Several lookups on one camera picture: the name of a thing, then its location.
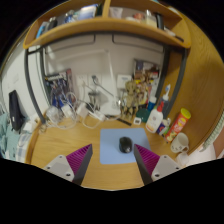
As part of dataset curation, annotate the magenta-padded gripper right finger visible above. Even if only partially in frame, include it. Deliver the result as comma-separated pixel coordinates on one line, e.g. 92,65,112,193
133,143,183,186

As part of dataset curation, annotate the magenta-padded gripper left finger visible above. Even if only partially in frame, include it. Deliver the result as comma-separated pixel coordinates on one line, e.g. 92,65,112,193
43,143,94,186

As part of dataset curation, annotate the black computer mouse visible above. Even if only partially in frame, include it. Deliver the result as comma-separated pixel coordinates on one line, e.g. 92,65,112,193
118,136,134,154

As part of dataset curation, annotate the light blue mouse pad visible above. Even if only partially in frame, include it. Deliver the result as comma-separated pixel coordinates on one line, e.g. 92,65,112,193
99,127,152,165

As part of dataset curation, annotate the white mug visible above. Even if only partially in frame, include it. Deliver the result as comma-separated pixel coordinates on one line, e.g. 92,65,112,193
170,132,190,154

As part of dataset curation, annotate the red yellow chips can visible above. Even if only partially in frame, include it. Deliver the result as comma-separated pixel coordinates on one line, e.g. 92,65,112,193
164,107,192,143

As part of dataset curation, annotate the white pump bottle red top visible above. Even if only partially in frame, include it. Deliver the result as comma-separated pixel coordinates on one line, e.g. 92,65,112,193
145,100,165,134

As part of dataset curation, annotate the clear plastic container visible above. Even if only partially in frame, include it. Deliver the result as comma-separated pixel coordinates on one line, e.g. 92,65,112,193
45,105,61,124

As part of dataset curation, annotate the dark green round tin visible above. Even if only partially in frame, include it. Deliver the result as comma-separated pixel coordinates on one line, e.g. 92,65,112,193
135,107,151,124

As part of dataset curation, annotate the white charger block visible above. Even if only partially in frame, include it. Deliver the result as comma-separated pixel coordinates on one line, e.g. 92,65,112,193
75,102,88,118
60,104,75,118

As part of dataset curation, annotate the checked bedding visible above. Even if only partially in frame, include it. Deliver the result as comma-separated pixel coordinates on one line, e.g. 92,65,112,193
0,113,33,161

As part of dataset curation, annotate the white power strip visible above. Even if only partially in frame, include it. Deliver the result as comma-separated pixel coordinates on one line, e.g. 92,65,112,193
89,109,106,122

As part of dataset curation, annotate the small blue bottle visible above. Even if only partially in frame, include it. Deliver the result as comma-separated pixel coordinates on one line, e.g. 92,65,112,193
146,95,157,112

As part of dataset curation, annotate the tall blue white bottle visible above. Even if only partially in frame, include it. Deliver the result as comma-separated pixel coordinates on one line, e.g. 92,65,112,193
159,83,172,109

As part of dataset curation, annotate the black backpack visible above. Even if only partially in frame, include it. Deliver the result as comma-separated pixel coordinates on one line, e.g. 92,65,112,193
8,89,26,133

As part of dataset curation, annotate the brown tree creature figurine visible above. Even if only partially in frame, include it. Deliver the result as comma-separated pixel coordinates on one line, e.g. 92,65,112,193
121,79,140,122

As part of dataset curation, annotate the robot model kit box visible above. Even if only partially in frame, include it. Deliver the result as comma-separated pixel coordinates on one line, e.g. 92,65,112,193
44,68,76,108

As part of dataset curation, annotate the stack of colourful boxes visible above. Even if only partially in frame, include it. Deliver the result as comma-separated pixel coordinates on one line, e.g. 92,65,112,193
133,58,160,104

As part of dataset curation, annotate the white desk lamp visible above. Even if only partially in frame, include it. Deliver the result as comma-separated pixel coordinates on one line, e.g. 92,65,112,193
46,49,121,116

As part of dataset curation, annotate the wooden overhead shelf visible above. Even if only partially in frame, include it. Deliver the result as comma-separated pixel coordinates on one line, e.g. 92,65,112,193
23,0,193,50

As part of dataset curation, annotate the grey metal frame post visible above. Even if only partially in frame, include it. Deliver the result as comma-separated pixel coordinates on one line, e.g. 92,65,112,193
23,46,48,124

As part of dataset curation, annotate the dark plug cable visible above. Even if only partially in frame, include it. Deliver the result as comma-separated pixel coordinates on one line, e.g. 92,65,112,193
91,75,114,98

